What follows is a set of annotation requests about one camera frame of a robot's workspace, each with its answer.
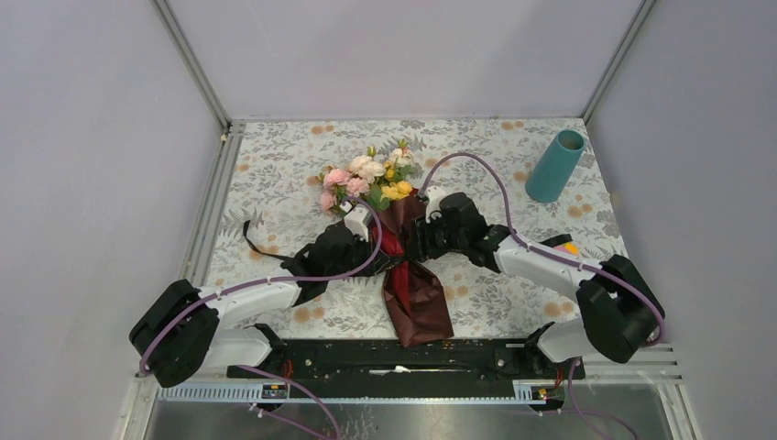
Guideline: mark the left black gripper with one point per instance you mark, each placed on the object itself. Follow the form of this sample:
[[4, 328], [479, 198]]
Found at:
[[366, 247]]

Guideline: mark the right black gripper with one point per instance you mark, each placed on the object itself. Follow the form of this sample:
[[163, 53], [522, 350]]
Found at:
[[424, 239]]

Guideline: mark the flower bouquet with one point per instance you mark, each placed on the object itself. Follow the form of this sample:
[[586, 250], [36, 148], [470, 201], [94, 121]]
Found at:
[[414, 297]]

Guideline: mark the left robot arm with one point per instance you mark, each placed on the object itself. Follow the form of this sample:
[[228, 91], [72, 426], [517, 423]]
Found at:
[[190, 328]]

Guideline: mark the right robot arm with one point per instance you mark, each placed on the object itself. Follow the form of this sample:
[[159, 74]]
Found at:
[[617, 310]]

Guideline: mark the teal cylindrical vase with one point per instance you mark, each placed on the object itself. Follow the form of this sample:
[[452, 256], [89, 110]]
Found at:
[[555, 167]]

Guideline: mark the floral patterned table mat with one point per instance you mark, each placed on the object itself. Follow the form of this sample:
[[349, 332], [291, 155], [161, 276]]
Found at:
[[274, 184]]

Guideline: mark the colourful block stack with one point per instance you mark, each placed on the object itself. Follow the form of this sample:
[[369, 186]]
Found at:
[[569, 248]]

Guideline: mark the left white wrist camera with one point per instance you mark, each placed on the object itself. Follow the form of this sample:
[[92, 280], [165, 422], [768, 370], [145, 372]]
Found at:
[[357, 219]]

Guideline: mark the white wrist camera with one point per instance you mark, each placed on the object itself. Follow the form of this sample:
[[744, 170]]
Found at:
[[357, 219], [434, 195]]

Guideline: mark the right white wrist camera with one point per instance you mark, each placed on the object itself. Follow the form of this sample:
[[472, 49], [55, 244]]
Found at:
[[434, 195]]

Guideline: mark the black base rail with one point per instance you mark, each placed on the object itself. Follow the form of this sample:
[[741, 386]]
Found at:
[[376, 369]]

